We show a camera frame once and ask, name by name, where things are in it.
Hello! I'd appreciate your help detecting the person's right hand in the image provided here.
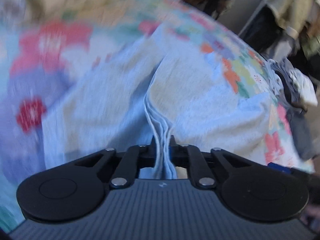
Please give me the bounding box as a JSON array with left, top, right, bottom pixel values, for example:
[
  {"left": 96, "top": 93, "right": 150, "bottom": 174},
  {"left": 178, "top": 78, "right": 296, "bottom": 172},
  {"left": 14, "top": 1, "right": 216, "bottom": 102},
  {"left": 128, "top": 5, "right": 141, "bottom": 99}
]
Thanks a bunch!
[{"left": 300, "top": 204, "right": 320, "bottom": 231}]

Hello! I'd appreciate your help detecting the grey cat face t-shirt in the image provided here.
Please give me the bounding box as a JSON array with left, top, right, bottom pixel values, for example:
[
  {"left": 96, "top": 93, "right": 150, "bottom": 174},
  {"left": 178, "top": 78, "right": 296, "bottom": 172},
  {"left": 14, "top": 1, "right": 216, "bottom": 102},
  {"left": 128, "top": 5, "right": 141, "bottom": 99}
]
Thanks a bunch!
[{"left": 42, "top": 24, "right": 272, "bottom": 179}]

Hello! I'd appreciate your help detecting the floral bed sheet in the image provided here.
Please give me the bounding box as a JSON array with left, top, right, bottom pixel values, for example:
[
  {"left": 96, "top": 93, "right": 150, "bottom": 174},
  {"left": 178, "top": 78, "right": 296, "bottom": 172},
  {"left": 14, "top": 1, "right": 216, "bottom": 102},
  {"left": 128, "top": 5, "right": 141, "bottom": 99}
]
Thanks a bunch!
[{"left": 1, "top": 0, "right": 314, "bottom": 232}]

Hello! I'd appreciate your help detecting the cream folded garment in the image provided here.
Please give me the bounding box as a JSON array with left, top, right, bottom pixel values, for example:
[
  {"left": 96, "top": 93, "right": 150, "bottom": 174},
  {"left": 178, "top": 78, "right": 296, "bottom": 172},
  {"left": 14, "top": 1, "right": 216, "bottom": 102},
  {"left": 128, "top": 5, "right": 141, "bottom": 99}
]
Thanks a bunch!
[{"left": 23, "top": 0, "right": 134, "bottom": 26}]

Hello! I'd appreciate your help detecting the white floral folded garment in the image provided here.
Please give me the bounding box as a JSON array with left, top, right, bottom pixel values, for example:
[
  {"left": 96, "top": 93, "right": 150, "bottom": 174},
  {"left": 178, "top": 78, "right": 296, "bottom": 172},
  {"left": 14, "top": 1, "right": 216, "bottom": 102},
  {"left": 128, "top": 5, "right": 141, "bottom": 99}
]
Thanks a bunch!
[{"left": 289, "top": 68, "right": 318, "bottom": 107}]

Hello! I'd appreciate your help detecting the dark grey folded shirt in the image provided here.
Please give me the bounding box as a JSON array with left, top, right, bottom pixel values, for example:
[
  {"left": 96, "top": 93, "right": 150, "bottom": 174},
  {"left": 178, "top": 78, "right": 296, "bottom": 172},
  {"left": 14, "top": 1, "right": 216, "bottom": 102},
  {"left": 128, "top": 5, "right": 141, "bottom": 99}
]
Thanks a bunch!
[{"left": 286, "top": 108, "right": 319, "bottom": 161}]

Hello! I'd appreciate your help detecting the cream fleece jacket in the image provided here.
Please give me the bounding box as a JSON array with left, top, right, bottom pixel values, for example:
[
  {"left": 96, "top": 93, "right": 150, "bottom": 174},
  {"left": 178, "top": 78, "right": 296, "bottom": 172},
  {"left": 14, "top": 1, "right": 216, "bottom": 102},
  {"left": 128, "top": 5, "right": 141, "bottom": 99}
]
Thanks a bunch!
[{"left": 263, "top": 0, "right": 319, "bottom": 40}]

